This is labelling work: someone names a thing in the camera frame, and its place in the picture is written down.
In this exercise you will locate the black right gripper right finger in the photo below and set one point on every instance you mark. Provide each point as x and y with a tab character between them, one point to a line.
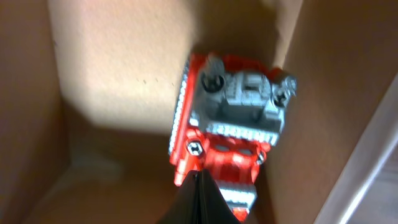
212	208

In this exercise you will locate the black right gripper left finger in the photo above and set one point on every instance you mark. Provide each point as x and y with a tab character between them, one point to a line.
184	209

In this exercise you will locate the white cardboard box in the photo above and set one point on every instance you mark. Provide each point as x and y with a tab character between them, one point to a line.
88	90

